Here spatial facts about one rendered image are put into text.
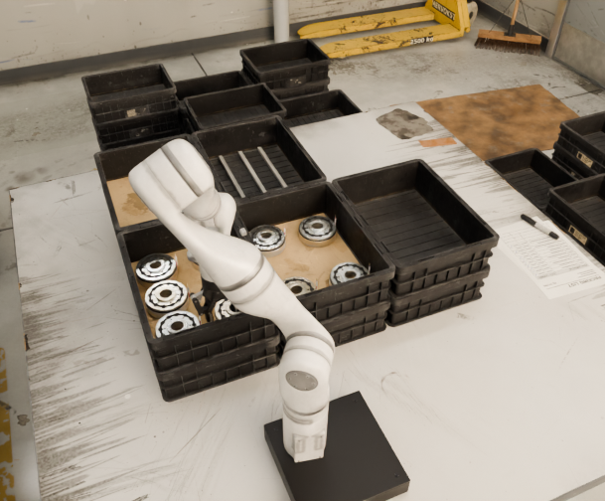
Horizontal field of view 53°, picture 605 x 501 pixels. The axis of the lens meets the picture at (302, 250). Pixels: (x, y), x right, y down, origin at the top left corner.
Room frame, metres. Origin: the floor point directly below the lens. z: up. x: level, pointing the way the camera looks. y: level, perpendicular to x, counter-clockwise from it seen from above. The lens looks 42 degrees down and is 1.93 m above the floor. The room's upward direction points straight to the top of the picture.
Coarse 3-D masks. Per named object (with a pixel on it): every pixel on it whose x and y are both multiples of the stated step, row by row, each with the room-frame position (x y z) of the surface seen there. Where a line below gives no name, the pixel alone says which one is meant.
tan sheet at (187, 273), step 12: (180, 252) 1.21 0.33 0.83; (132, 264) 1.16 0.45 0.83; (180, 264) 1.16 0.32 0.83; (192, 264) 1.16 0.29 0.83; (180, 276) 1.12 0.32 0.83; (192, 276) 1.12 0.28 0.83; (144, 288) 1.08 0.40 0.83; (192, 288) 1.08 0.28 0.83; (144, 300) 1.04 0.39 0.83; (204, 300) 1.04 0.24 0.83; (192, 312) 1.00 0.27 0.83; (156, 324) 0.96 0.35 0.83
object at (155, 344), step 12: (144, 228) 1.20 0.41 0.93; (120, 240) 1.15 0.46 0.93; (132, 276) 1.02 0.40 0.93; (132, 288) 0.98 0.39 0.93; (144, 312) 0.90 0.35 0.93; (144, 324) 0.87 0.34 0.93; (204, 324) 0.87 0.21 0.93; (216, 324) 0.87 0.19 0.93; (228, 324) 0.88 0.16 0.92; (240, 324) 0.89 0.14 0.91; (168, 336) 0.84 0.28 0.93; (180, 336) 0.84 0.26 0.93; (192, 336) 0.85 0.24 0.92; (156, 348) 0.82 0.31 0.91
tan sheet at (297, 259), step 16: (288, 224) 1.33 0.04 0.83; (288, 240) 1.26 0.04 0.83; (336, 240) 1.26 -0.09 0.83; (288, 256) 1.20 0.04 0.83; (304, 256) 1.20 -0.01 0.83; (320, 256) 1.20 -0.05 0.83; (336, 256) 1.20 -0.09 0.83; (352, 256) 1.20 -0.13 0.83; (288, 272) 1.13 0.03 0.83; (304, 272) 1.13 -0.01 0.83; (320, 272) 1.13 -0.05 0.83; (320, 288) 1.08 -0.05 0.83
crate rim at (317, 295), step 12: (288, 192) 1.35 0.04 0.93; (336, 192) 1.35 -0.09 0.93; (240, 204) 1.30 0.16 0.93; (240, 228) 1.20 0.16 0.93; (360, 228) 1.20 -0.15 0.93; (252, 240) 1.15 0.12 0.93; (372, 240) 1.15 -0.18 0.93; (384, 252) 1.10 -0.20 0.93; (372, 276) 1.02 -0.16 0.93; (384, 276) 1.03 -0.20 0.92; (324, 288) 0.98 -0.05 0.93; (336, 288) 0.98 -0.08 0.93; (348, 288) 0.99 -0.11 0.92; (300, 300) 0.94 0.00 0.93; (312, 300) 0.96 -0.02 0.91
